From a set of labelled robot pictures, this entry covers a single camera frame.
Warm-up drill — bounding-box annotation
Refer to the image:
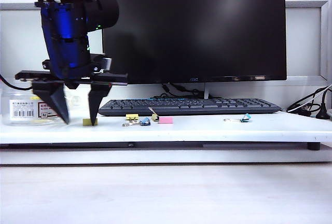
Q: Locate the black computer keyboard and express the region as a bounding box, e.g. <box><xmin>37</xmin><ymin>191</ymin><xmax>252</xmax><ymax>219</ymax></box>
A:
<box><xmin>98</xmin><ymin>99</ymin><xmax>282</xmax><ymax>117</ymax></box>

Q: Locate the black power plug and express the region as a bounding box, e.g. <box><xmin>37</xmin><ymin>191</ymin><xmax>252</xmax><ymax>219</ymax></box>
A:
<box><xmin>315</xmin><ymin>89</ymin><xmax>332</xmax><ymax>120</ymax></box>

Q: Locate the black monitor cable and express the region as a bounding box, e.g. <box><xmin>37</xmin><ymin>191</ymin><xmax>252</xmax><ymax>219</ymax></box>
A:
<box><xmin>162</xmin><ymin>83</ymin><xmax>204</xmax><ymax>97</ymax></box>

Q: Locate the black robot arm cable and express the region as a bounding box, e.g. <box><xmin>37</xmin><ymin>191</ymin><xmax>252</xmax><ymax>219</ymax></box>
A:
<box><xmin>0</xmin><ymin>73</ymin><xmax>33</xmax><ymax>90</ymax></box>

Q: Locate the clear plastic labelled jar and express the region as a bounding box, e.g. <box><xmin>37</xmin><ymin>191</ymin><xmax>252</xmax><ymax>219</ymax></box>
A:
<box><xmin>0</xmin><ymin>78</ymin><xmax>73</xmax><ymax>127</ymax></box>

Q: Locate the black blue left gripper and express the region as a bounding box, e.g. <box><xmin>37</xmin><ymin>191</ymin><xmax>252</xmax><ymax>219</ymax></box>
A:
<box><xmin>15</xmin><ymin>36</ymin><xmax>129</xmax><ymax>127</ymax></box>

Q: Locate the blue binder clip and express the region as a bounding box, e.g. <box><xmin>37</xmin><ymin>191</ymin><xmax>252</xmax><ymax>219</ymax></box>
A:
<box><xmin>121</xmin><ymin>118</ymin><xmax>151</xmax><ymax>127</ymax></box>

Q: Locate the grey cubicle partition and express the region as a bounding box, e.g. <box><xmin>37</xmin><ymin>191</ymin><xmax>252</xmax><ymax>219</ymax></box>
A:
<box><xmin>0</xmin><ymin>0</ymin><xmax>332</xmax><ymax>85</ymax></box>

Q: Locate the black looped cable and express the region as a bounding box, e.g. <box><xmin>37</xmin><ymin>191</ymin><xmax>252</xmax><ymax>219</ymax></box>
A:
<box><xmin>286</xmin><ymin>85</ymin><xmax>332</xmax><ymax>117</ymax></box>

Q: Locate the black computer monitor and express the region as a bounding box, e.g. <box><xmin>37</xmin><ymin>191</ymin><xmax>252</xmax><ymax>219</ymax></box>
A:
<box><xmin>100</xmin><ymin>0</ymin><xmax>287</xmax><ymax>85</ymax></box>

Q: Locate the white raised desk board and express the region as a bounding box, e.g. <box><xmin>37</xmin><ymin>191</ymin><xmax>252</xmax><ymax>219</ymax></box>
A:
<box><xmin>0</xmin><ymin>108</ymin><xmax>332</xmax><ymax>144</ymax></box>

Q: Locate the white cable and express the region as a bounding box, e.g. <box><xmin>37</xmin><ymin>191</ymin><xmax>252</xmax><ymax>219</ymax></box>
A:
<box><xmin>287</xmin><ymin>86</ymin><xmax>332</xmax><ymax>113</ymax></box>

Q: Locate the teal binder clip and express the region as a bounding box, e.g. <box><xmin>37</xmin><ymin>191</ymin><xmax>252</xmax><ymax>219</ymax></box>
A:
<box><xmin>223</xmin><ymin>113</ymin><xmax>252</xmax><ymax>123</ymax></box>

